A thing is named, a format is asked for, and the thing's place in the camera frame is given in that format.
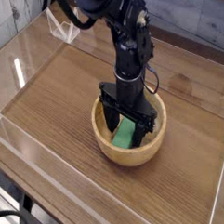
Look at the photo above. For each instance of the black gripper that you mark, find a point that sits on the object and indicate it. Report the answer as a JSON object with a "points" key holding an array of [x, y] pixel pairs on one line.
{"points": [[125, 97]]}

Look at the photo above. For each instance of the green rectangular stick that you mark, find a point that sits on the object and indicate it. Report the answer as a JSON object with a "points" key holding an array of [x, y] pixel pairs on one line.
{"points": [[124, 134]]}

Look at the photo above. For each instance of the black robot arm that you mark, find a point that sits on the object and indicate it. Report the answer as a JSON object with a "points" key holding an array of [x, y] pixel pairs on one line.
{"points": [[129, 24]]}

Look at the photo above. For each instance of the wooden bowl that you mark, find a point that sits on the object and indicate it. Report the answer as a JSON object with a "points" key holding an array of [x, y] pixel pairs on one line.
{"points": [[149, 146]]}

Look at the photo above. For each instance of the clear acrylic enclosure wall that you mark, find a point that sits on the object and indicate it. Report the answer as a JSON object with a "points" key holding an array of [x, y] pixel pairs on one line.
{"points": [[49, 80]]}

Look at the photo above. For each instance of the black table leg bracket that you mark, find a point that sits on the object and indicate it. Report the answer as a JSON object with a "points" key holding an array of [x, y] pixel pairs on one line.
{"points": [[26, 205]]}

